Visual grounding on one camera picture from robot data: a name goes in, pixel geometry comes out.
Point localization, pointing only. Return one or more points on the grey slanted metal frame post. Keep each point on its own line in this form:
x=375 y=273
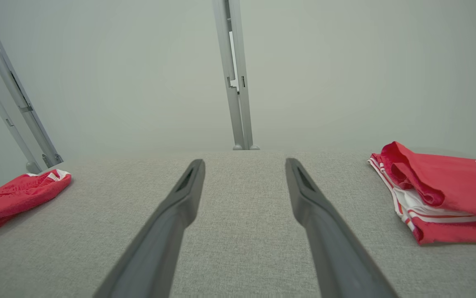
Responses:
x=22 y=103

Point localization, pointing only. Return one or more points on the red and white striped jersey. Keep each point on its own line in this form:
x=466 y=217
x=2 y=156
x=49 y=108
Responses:
x=448 y=182

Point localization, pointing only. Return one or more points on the red shorts with white trim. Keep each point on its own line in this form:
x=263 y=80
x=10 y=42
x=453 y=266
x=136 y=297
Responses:
x=10 y=198

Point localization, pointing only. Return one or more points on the grey double metal post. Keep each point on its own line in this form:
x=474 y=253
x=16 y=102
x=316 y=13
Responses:
x=240 y=116

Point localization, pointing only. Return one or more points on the grey fabric work surface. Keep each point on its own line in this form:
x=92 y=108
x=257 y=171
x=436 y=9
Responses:
x=242 y=248

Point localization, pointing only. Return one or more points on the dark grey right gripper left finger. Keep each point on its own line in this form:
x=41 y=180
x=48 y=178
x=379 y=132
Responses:
x=159 y=244

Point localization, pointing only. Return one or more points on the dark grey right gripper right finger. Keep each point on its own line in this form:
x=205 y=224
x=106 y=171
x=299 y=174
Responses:
x=333 y=248

